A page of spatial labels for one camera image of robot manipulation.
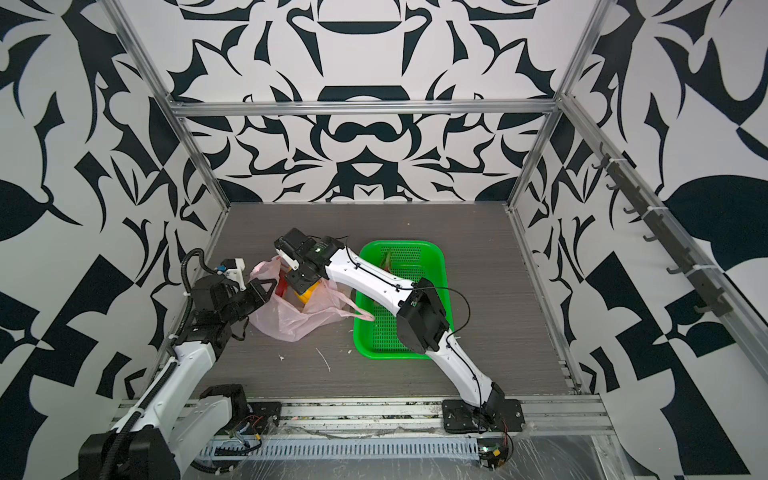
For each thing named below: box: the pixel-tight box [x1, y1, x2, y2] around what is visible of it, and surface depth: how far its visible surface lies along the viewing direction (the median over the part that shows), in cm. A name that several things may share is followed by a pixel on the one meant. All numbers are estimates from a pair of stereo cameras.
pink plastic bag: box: [249, 256, 375, 342], surface depth 82 cm
